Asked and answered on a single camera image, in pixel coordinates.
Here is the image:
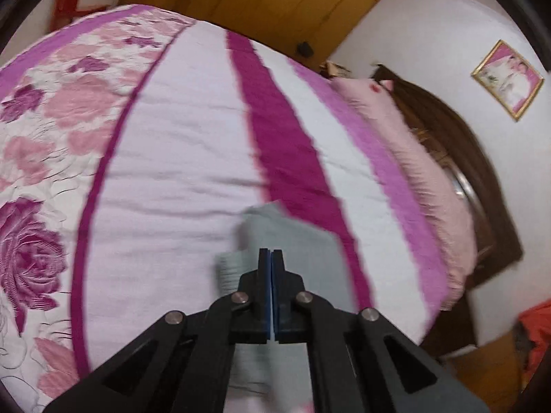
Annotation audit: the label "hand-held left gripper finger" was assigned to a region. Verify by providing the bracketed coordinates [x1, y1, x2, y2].
[42, 248, 273, 413]
[272, 249, 492, 413]

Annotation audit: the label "grey pants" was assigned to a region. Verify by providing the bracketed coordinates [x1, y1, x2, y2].
[214, 200, 367, 396]

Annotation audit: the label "purple white floral bedspread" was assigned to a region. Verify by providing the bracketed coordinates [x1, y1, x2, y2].
[0, 3, 445, 413]

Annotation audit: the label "pink pillow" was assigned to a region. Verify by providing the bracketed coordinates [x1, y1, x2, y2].
[331, 75, 479, 311]

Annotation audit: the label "dark wooden headboard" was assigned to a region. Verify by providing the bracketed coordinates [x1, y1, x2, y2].
[371, 64, 524, 290]

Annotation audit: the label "orange red cloth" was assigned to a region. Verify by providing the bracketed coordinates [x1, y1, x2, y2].
[516, 299, 551, 393]

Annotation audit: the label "wooden wardrobe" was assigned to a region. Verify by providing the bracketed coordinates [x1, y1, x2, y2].
[115, 0, 397, 60]

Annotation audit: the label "gold framed wall picture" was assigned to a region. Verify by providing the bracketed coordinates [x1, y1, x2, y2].
[471, 39, 545, 121]

